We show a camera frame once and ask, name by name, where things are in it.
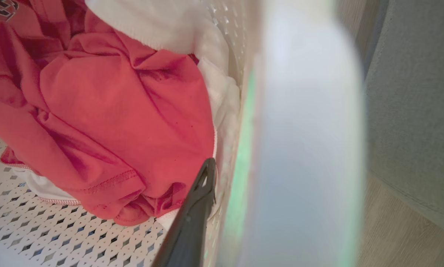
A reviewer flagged white garment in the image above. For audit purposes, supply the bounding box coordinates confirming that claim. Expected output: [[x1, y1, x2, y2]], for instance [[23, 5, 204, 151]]
[[13, 0, 241, 228]]

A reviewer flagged red t-shirt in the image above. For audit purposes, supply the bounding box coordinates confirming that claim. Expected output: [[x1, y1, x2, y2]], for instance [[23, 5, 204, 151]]
[[0, 0, 217, 227]]

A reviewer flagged white perforated plastic laundry basket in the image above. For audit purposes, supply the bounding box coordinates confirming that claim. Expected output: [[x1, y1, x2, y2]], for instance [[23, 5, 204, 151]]
[[0, 0, 367, 267]]

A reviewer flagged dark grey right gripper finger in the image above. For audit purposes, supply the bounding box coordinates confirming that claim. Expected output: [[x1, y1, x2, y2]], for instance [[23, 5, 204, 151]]
[[150, 158, 218, 267]]

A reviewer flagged grey fabric sofa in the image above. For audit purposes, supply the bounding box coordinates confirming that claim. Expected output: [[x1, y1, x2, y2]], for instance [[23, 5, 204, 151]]
[[363, 0, 444, 238]]

